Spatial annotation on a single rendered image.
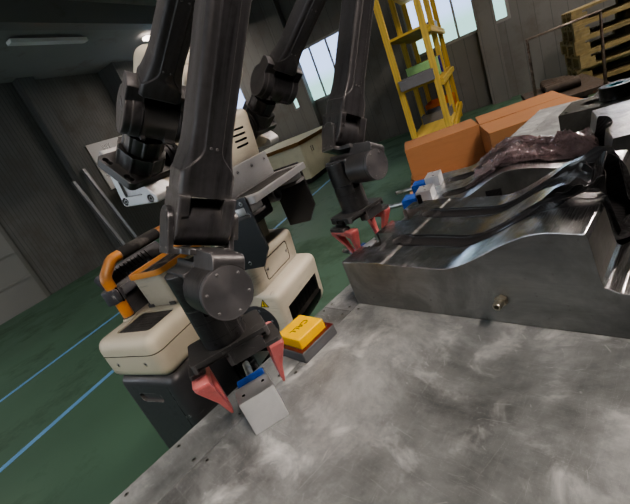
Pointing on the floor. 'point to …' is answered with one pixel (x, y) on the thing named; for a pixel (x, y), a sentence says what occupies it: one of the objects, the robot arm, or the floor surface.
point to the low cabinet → (315, 160)
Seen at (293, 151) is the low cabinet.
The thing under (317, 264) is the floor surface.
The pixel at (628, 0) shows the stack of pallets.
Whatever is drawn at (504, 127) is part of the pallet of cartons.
